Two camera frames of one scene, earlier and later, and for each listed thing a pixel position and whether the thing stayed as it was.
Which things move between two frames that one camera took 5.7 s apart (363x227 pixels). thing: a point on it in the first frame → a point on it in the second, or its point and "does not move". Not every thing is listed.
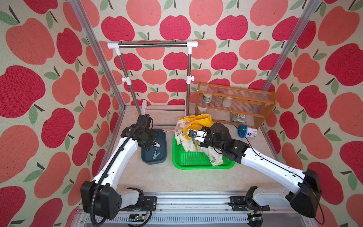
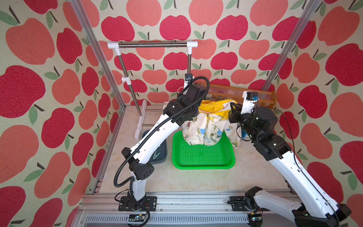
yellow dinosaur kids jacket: x=188 y=143 → x=212 y=126
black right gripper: x=207 y=129 → x=236 y=114
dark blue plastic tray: x=156 y=155 does not move
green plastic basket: x=195 y=160 does not move
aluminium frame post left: x=99 y=53 does not move
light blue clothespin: x=155 y=154 does not move
